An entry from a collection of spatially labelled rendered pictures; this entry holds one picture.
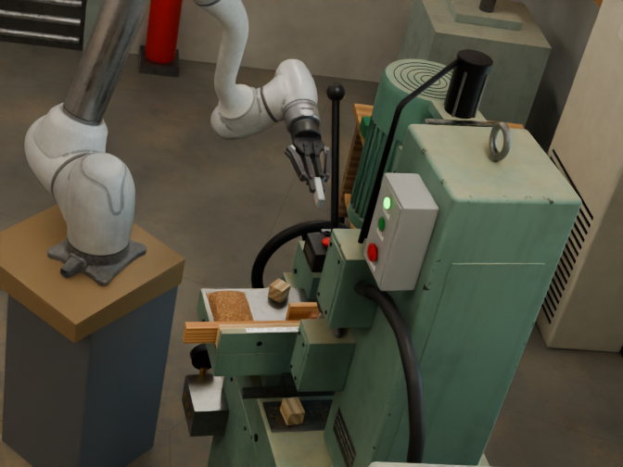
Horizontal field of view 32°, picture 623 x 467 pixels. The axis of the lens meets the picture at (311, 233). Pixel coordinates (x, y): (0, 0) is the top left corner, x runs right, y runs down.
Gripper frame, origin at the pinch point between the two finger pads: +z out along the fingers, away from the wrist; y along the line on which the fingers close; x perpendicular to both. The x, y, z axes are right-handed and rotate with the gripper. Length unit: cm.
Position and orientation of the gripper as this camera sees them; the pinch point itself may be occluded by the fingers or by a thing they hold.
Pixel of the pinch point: (318, 192)
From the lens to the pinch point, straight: 268.8
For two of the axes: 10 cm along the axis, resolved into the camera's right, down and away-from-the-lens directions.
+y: 9.5, 0.1, 3.2
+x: -2.7, 5.6, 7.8
